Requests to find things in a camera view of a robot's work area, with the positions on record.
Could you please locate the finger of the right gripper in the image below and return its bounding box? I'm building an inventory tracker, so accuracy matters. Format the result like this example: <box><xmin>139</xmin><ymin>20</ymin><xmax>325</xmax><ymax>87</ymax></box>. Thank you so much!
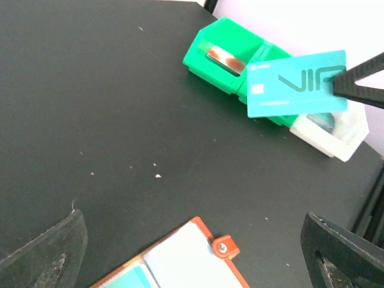
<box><xmin>332</xmin><ymin>53</ymin><xmax>383</xmax><ymax>90</ymax></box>
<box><xmin>333</xmin><ymin>81</ymin><xmax>383</xmax><ymax>109</ymax></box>

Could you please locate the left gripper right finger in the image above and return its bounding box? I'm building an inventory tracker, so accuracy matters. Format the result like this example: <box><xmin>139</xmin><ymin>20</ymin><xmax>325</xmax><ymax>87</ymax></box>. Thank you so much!
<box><xmin>300</xmin><ymin>212</ymin><xmax>383</xmax><ymax>287</ymax></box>

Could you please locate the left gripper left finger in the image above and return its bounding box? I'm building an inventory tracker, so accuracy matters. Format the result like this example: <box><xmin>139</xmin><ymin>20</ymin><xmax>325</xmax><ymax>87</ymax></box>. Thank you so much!
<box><xmin>1</xmin><ymin>209</ymin><xmax>88</xmax><ymax>287</ymax></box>

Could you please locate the teal VIP credit card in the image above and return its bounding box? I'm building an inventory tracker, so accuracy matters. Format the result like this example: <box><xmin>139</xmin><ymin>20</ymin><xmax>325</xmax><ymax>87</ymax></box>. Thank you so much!
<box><xmin>247</xmin><ymin>50</ymin><xmax>347</xmax><ymax>118</ymax></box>

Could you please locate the brown leather card holder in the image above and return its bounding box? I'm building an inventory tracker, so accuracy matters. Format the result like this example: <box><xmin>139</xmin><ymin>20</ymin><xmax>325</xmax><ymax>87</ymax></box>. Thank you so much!
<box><xmin>93</xmin><ymin>217</ymin><xmax>249</xmax><ymax>287</ymax></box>

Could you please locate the teal card in clear bin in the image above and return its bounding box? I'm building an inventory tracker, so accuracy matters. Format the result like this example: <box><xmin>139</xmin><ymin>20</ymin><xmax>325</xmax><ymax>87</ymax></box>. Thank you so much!
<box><xmin>307</xmin><ymin>113</ymin><xmax>335</xmax><ymax>134</ymax></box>

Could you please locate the teal card in holder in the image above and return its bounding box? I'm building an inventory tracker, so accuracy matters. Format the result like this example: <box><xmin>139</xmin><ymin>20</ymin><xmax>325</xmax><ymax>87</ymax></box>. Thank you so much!
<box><xmin>101</xmin><ymin>264</ymin><xmax>158</xmax><ymax>288</ymax></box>

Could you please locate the red white card in bin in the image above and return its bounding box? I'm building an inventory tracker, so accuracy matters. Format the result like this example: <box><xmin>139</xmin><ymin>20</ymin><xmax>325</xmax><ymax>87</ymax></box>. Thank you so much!
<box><xmin>206</xmin><ymin>46</ymin><xmax>246</xmax><ymax>76</ymax></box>

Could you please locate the clear plastic bin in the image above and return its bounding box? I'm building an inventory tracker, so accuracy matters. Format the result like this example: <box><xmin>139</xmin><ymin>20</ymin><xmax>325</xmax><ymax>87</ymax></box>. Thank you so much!
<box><xmin>290</xmin><ymin>101</ymin><xmax>369</xmax><ymax>162</ymax></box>

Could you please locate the green plastic bin far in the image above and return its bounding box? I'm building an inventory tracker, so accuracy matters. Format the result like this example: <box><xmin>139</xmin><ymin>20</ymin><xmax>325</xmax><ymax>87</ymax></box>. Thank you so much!
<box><xmin>182</xmin><ymin>17</ymin><xmax>266</xmax><ymax>94</ymax></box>

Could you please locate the black aluminium rail base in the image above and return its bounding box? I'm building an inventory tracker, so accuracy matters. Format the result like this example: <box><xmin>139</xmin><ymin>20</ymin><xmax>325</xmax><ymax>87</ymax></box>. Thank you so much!
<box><xmin>351</xmin><ymin>166</ymin><xmax>383</xmax><ymax>248</ymax></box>

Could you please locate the right black frame post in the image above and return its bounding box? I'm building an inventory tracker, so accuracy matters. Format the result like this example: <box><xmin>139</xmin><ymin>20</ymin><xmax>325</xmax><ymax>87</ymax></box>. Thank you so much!
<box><xmin>203</xmin><ymin>0</ymin><xmax>218</xmax><ymax>14</ymax></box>

